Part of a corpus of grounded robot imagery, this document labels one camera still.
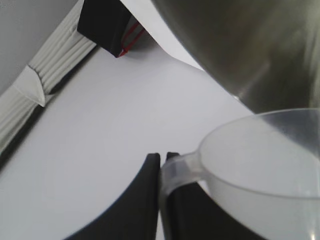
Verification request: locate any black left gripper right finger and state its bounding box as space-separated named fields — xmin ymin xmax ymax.
xmin=161 ymin=151 xmax=251 ymax=240

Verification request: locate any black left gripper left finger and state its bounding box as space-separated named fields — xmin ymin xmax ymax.
xmin=63 ymin=152 xmax=161 ymax=240

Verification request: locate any clear plastic measuring cup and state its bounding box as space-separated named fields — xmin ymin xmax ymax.
xmin=159 ymin=107 xmax=320 ymax=240

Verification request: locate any stainless steel mixing bowl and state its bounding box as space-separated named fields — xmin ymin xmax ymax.
xmin=150 ymin=0 xmax=320 ymax=116

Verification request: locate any white pleated cloth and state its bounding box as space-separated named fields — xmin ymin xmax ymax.
xmin=0 ymin=2 xmax=99 ymax=156

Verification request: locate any thin red wire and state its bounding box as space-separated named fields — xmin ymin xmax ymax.
xmin=119 ymin=22 xmax=146 ymax=58

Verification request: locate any black box with wires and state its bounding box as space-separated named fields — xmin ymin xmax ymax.
xmin=76 ymin=0 xmax=137 ymax=59

